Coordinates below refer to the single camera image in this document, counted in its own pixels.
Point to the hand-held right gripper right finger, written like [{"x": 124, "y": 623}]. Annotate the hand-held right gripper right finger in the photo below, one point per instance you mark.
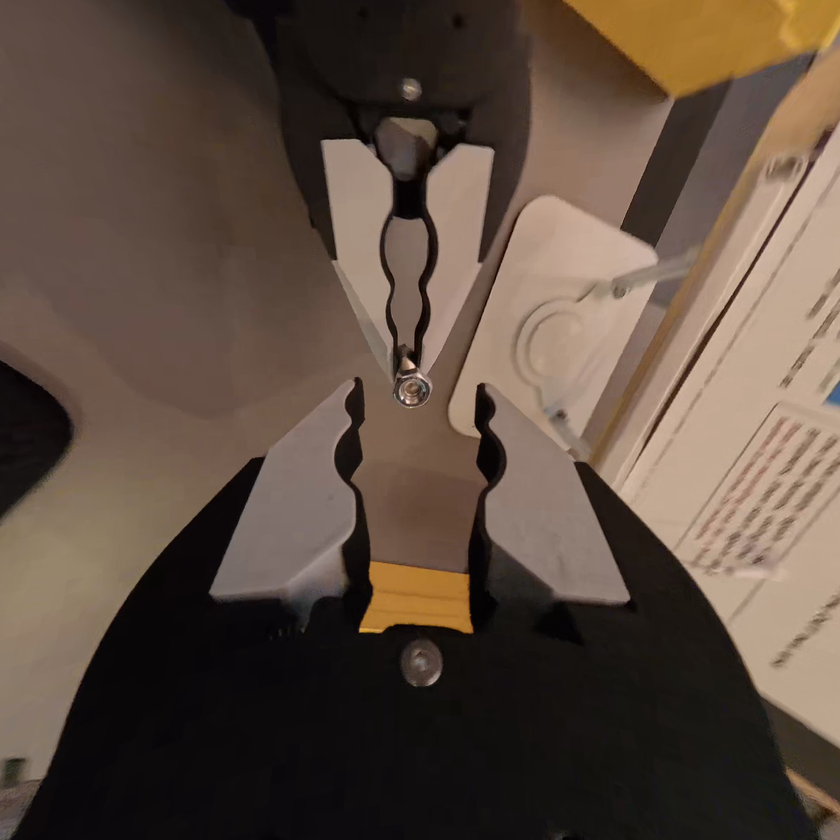
[{"x": 551, "y": 525}]

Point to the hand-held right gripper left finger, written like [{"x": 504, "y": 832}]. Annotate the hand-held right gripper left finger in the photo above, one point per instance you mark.
[{"x": 289, "y": 525}]

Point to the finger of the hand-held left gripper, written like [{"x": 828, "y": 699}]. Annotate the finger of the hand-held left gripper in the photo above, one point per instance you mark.
[
  {"x": 459, "y": 216},
  {"x": 358, "y": 216}
]

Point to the silver hex bolt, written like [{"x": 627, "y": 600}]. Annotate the silver hex bolt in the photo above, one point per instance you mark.
[{"x": 412, "y": 390}]

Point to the clear acrylic foot plate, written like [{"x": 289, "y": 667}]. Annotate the clear acrylic foot plate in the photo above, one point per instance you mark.
[{"x": 558, "y": 348}]

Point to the clear acrylic support leg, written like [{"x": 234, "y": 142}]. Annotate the clear acrylic support leg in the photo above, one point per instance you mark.
[{"x": 656, "y": 272}]

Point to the printed instruction sheet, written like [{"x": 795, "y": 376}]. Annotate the printed instruction sheet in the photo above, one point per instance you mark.
[{"x": 754, "y": 499}]

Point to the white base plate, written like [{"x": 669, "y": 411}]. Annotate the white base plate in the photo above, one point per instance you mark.
[{"x": 558, "y": 236}]

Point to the silver frame screw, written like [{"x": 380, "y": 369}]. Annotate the silver frame screw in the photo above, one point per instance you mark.
[{"x": 785, "y": 165}]

